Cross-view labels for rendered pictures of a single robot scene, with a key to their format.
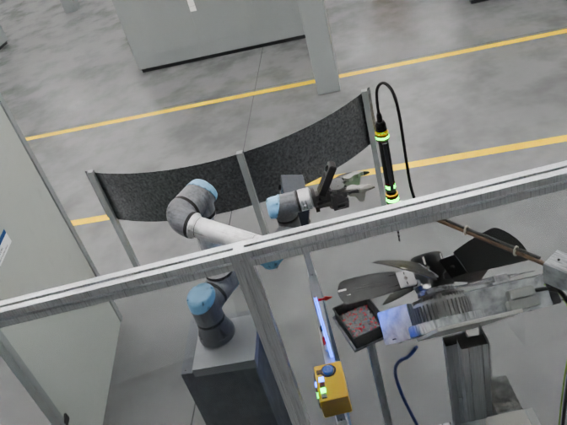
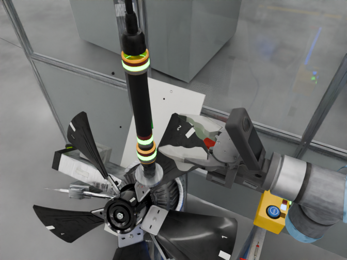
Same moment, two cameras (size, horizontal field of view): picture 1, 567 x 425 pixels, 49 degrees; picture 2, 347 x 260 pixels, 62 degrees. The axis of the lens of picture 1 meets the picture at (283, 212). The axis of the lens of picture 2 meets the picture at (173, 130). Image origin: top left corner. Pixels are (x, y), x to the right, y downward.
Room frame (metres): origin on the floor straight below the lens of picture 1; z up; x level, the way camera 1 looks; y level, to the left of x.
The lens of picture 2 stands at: (2.05, -0.18, 2.09)
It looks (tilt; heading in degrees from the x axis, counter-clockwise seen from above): 50 degrees down; 201
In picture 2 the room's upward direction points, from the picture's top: straight up
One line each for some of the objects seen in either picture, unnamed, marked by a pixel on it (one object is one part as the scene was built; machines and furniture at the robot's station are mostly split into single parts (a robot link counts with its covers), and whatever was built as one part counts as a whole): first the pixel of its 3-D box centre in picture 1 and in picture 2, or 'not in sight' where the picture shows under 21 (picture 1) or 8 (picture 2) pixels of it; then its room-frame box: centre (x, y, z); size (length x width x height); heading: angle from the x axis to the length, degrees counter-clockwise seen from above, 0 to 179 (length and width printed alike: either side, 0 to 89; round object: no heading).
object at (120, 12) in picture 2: not in sight; (126, 17); (1.17, -0.69, 1.55); 0.10 x 0.07 x 0.08; 31
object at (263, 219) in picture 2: not in sight; (272, 207); (1.44, 0.01, 1.02); 0.16 x 0.10 x 0.11; 176
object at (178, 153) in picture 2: (356, 180); (183, 160); (1.76, -0.27, 1.64); 0.09 x 0.03 x 0.06; 108
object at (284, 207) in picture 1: (283, 205); (331, 194); (1.73, -0.01, 1.64); 0.11 x 0.08 x 0.09; 86
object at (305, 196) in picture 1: (305, 199); (285, 175); (1.72, -0.09, 1.64); 0.08 x 0.05 x 0.08; 176
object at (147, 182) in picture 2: not in sight; (147, 161); (1.70, -0.38, 1.50); 0.09 x 0.07 x 0.10; 31
